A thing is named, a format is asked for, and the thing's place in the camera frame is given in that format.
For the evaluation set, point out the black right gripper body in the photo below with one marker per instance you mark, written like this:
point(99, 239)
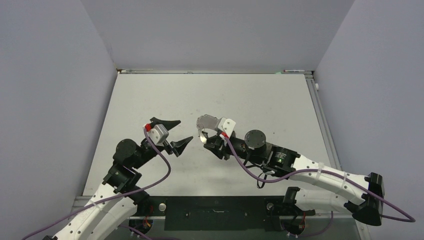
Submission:
point(224, 150)

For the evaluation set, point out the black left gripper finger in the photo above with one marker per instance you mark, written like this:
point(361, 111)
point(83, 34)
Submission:
point(177, 147)
point(168, 124)

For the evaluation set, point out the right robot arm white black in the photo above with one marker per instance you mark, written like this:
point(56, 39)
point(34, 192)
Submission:
point(359, 195)

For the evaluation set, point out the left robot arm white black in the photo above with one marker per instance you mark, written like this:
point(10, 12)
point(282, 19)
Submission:
point(118, 195)

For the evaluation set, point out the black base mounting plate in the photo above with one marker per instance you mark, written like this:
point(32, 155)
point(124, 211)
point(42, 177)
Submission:
point(216, 213)

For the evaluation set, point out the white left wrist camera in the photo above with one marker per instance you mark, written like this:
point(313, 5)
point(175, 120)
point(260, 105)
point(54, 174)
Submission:
point(157, 134)

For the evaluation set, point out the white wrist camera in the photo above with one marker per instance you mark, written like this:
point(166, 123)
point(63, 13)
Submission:
point(157, 134)
point(226, 125)

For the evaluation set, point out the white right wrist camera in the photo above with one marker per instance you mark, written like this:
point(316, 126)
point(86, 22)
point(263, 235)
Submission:
point(226, 125)

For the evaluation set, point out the aluminium frame rail back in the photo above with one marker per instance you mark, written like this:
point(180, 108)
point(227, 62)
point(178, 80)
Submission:
point(243, 71)

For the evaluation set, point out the aluminium frame rail right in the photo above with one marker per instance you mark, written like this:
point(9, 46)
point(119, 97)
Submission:
point(322, 121)

